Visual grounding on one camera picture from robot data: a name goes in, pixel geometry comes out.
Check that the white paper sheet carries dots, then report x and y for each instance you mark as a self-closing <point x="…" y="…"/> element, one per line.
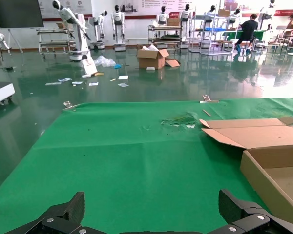
<point x="123" y="77"/>

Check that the long plastic packet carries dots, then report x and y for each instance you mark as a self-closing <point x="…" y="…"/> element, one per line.
<point x="53" y="83"/>

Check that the white and red paper bag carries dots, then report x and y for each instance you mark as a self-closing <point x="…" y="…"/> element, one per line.
<point x="90" y="67"/>

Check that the white wheeled platform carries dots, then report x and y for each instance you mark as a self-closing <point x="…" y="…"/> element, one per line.
<point x="1" y="91"/>

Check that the white screen stand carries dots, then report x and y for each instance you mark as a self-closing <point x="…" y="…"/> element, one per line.
<point x="15" y="40"/>

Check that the long metal trolley rack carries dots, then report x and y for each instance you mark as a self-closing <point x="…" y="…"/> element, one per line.
<point x="53" y="31"/>

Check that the clear plastic bag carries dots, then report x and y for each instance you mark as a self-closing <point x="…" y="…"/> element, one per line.
<point x="103" y="61"/>

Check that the white humanoid robot black head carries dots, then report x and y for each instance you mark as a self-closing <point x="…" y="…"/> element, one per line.
<point x="236" y="15"/>
<point x="212" y="13"/>
<point x="266" y="15"/>
<point x="162" y="18"/>
<point x="185" y="14"/>

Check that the thin wooden stick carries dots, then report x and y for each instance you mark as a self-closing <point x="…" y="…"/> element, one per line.
<point x="206" y="112"/>

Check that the metal trolley with shelves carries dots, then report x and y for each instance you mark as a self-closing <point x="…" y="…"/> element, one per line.
<point x="164" y="28"/>

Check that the blue cloth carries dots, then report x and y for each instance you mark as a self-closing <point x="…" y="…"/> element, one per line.
<point x="118" y="66"/>

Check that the small clear packet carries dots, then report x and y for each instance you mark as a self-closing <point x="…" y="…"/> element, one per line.
<point x="123" y="85"/>

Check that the seated person in black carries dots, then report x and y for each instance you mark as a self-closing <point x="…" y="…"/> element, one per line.
<point x="249" y="29"/>

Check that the white foam block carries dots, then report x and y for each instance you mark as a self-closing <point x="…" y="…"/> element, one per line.
<point x="150" y="69"/>

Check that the open cardboard box left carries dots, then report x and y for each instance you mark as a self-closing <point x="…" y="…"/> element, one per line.
<point x="258" y="136"/>

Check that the large open cardboard box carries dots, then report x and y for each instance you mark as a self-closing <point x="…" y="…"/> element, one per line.
<point x="150" y="61"/>

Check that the wall information poster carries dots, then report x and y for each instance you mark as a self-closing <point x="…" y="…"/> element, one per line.
<point x="151" y="5"/>

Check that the blue white plastic packet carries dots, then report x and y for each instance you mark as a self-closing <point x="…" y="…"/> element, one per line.
<point x="64" y="79"/>

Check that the small white carton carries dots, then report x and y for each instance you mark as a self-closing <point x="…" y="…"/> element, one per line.
<point x="86" y="75"/>

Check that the green covered table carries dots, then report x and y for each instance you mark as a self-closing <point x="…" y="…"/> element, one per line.
<point x="232" y="35"/>

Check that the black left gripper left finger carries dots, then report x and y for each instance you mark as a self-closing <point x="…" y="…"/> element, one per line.
<point x="75" y="209"/>

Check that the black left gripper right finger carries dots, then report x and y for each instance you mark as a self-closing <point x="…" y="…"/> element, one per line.
<point x="230" y="207"/>

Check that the small white packet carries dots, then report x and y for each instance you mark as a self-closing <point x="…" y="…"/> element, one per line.
<point x="93" y="84"/>
<point x="77" y="83"/>

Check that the small brown cardboard box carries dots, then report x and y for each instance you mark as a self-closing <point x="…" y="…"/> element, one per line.
<point x="224" y="13"/>
<point x="173" y="22"/>

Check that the yellow sponge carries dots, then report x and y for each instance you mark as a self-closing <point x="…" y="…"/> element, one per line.
<point x="98" y="73"/>

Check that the green table cloth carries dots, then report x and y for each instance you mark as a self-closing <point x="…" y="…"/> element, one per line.
<point x="124" y="158"/>

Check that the bowing white humanoid robot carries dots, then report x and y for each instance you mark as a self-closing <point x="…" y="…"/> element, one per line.
<point x="101" y="22"/>

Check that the blue plastic tray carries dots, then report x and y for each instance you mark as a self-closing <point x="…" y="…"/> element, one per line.
<point x="212" y="29"/>

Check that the small black object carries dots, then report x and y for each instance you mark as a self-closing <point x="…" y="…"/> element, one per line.
<point x="10" y="68"/>

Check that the black display screen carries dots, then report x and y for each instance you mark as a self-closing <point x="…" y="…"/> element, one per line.
<point x="17" y="13"/>

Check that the white metal shelf frame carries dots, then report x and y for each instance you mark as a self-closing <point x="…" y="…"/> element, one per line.
<point x="202" y="16"/>

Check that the standing white humanoid robot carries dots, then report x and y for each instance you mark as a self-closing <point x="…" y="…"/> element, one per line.
<point x="118" y="18"/>

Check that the white paper scrap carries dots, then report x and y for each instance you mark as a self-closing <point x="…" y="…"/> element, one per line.
<point x="191" y="126"/>

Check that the leaning white wheeled humanoid robot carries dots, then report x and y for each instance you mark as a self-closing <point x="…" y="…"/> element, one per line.
<point x="79" y="41"/>

